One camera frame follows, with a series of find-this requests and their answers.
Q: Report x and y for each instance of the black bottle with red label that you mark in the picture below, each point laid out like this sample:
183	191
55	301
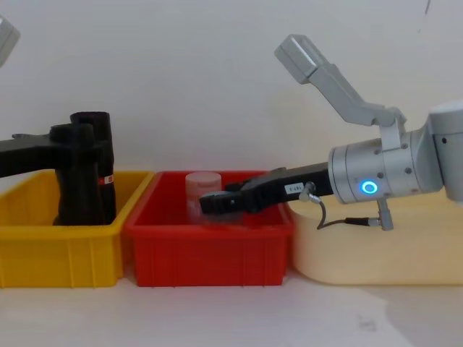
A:
81	202

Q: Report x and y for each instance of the translucent white plastic jar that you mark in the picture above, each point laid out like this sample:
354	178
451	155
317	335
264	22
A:
197	184

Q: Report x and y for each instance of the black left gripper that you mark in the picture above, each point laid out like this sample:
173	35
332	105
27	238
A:
25	157

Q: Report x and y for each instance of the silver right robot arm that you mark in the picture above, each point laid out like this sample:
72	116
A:
365	166

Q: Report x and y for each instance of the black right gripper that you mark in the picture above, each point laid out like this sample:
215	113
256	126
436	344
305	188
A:
289	188

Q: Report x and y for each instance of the yellow plastic bin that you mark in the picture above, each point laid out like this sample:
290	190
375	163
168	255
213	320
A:
43	249

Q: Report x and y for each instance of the red plastic bin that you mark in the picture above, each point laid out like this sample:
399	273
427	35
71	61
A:
202	253

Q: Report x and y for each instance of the cream plastic bin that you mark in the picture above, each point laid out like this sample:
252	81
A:
369	260

